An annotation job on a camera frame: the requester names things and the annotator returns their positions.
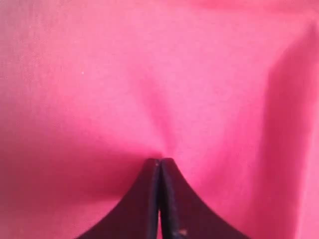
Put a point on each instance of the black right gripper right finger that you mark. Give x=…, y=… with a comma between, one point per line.
x=183, y=214

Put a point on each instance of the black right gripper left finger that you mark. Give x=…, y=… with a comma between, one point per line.
x=136, y=215

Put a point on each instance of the red tablecloth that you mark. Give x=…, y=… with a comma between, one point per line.
x=91, y=88

